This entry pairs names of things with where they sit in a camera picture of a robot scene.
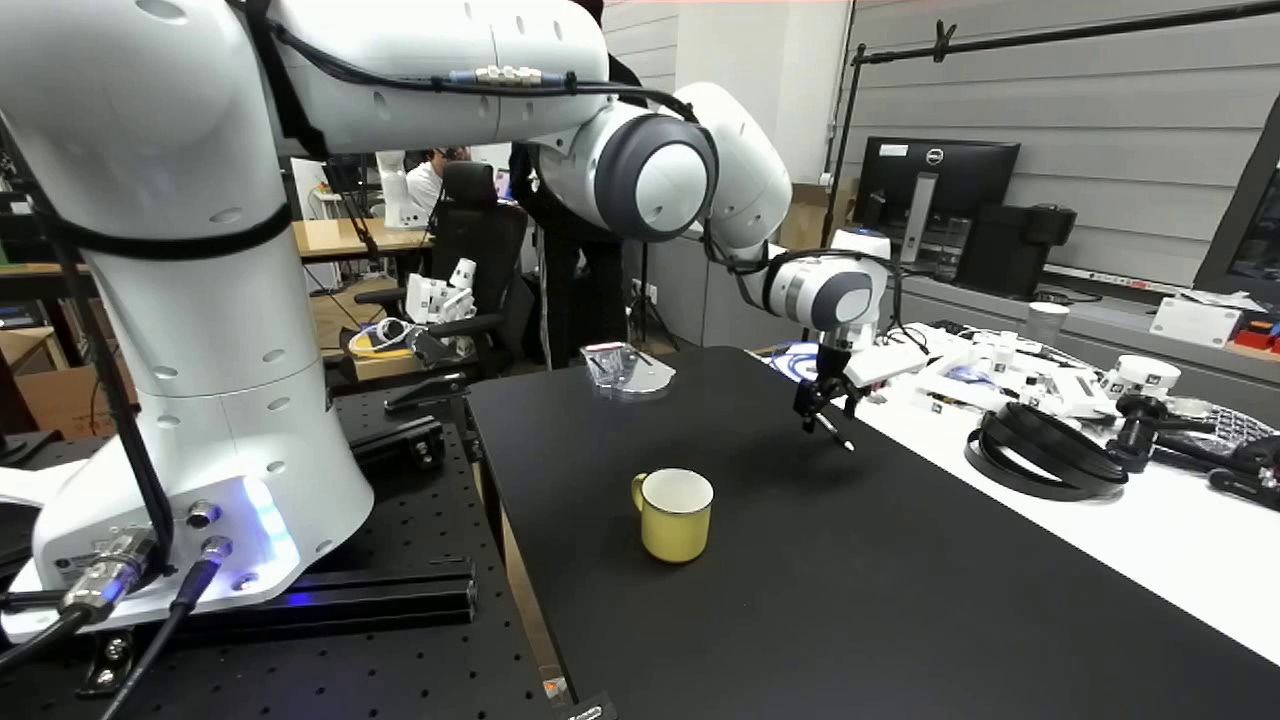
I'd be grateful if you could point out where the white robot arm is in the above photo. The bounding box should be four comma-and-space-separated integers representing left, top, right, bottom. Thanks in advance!
0, 0, 875, 645

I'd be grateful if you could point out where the black coiled strap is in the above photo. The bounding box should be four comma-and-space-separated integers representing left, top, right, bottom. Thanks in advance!
963, 398, 1137, 500

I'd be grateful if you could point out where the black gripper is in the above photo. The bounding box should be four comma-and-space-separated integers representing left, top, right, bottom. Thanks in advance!
792, 338, 851, 415

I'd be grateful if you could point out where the black computer monitor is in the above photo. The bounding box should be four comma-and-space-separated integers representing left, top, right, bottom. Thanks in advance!
856, 137, 1018, 278

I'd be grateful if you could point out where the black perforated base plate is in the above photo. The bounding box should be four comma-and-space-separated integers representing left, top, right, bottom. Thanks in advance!
0, 390, 573, 720

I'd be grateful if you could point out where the yellow enamel cup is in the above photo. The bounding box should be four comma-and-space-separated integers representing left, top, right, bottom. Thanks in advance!
630, 467, 717, 564

